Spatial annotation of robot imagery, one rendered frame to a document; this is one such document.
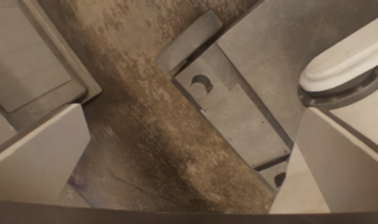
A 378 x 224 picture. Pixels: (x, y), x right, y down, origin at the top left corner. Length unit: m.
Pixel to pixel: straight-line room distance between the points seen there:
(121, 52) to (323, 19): 0.61
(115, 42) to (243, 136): 0.54
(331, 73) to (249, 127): 0.26
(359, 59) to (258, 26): 0.20
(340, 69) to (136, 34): 0.59
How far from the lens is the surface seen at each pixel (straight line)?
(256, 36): 0.48
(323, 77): 0.36
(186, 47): 0.47
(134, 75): 0.79
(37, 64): 0.83
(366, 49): 0.37
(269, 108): 0.54
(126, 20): 0.74
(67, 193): 0.60
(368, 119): 0.32
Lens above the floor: 0.64
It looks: 56 degrees down
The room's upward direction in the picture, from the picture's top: 154 degrees counter-clockwise
